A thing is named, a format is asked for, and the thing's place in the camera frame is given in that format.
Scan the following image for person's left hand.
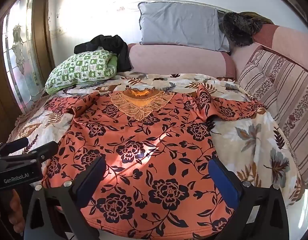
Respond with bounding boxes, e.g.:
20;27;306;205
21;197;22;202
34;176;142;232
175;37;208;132
8;189;24;232

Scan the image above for wooden stained-glass door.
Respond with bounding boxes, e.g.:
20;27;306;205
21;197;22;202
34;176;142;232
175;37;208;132
0;0;55;140

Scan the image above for striped sofa cover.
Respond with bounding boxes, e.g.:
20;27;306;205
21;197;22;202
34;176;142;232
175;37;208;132
237;46;308;183

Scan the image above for dark furry cloth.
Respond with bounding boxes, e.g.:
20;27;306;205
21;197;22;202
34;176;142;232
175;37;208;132
222;12;264;47

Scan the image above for leaf-print plush blanket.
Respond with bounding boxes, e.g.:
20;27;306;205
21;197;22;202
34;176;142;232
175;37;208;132
8;71;303;208

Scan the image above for grey pillow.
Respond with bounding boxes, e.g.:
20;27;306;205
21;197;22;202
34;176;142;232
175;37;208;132
138;1;230;53

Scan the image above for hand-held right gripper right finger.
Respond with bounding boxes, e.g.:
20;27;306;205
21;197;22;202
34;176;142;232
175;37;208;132
208;157;287;240

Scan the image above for pink sofa bolster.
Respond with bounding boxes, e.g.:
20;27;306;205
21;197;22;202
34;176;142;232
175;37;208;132
128;43;237;79

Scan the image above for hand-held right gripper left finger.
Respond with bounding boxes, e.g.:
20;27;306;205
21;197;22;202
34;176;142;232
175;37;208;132
24;156;107;240

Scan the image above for green patterned pillow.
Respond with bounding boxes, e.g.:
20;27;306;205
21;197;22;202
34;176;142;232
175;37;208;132
45;47;118;95

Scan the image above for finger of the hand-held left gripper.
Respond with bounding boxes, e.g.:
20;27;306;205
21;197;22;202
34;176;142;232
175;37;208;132
0;137;29;155
27;141;59;162

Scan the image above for orange floral shirt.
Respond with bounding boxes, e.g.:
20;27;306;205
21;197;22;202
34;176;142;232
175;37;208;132
42;86;266;238

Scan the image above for pink sofa backrest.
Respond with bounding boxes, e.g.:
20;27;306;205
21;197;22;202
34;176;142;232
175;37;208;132
252;24;308;75

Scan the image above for olive cloth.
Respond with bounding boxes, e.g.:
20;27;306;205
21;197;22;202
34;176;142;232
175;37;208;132
240;11;274;25

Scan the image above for black garment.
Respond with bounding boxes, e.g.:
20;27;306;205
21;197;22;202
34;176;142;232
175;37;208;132
74;34;132;72

